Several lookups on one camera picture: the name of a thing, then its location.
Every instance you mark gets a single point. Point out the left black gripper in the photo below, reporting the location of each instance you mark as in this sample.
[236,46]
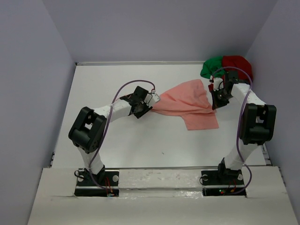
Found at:
[146,109]

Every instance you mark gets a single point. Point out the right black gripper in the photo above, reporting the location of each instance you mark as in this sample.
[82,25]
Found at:
[216,104]

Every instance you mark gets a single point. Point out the pink t shirt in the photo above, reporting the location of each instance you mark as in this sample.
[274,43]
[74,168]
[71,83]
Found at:
[189,101]

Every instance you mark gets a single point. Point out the red t shirt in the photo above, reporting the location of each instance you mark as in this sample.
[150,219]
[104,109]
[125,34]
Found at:
[238,62]

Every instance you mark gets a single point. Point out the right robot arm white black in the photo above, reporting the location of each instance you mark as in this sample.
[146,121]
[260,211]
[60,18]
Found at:
[255,124]

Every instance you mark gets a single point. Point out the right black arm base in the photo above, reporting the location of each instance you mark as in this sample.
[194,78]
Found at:
[214,184]

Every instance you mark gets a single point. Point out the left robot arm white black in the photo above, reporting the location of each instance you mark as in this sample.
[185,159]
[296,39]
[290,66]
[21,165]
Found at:
[91,125]

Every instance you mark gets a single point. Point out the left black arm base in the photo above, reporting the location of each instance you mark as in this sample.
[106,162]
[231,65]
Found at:
[107,187]

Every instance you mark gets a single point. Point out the green t shirt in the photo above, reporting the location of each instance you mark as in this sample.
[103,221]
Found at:
[210,66]

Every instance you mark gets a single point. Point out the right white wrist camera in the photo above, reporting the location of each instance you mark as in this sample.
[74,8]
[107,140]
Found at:
[215,84]

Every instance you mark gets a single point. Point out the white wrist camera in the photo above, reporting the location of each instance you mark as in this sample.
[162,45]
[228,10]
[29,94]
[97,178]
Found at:
[151,99]
[215,84]

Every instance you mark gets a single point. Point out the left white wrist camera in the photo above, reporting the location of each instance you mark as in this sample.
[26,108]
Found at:
[151,99]

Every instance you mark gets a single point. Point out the aluminium back rail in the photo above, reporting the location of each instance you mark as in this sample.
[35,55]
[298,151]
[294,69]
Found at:
[125,63]

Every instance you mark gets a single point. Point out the aluminium front rail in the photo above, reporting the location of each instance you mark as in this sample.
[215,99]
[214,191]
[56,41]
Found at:
[163,168]

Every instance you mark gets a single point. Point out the aluminium left side rail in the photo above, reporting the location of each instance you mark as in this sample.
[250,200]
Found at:
[51,160]

